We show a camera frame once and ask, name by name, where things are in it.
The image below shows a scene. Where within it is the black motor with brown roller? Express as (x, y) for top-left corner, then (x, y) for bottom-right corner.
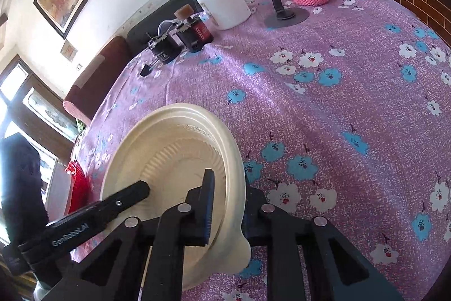
(175, 4), (214, 53)

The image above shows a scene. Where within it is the clear plastic lid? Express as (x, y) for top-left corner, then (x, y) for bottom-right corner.
(157, 19), (177, 38)

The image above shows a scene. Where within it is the small wall picture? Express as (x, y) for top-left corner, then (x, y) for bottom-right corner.
(60, 40), (78, 61)

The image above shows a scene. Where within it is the red glass plate gold rim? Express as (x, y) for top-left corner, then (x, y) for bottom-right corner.
(64, 160), (89, 214)

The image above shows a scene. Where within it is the cream plastic bowl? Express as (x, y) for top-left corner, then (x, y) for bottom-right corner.
(100, 103), (252, 292)

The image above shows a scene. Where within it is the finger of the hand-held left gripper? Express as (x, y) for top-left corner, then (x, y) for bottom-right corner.
(87, 180), (151, 223)

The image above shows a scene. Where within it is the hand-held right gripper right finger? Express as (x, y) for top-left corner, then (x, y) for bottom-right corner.
(242, 188), (405, 301)

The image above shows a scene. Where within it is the purple floral tablecloth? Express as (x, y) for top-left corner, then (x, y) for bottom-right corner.
(70, 0), (451, 301)

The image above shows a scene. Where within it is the black motor with wires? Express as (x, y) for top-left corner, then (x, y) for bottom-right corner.
(140, 29), (183, 77)

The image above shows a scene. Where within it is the white plastic bucket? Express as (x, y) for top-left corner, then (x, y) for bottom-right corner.
(192, 0), (252, 31)

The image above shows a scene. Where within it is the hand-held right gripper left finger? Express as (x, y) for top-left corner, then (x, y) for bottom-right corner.
(45, 168), (216, 301)

